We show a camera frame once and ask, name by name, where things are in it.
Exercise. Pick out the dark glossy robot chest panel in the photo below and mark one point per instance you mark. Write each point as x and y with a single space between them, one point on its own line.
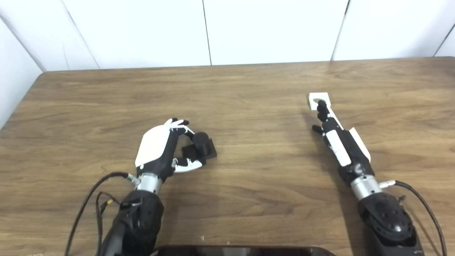
245 251

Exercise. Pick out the white square piece with hole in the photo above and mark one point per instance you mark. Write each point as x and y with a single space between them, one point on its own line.
312 103

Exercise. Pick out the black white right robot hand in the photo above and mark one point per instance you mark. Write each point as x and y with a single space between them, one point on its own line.
350 149

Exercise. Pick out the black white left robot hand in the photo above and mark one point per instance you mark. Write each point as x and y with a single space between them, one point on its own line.
154 145

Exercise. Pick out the black peg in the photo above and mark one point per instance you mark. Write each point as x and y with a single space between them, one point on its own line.
202 142

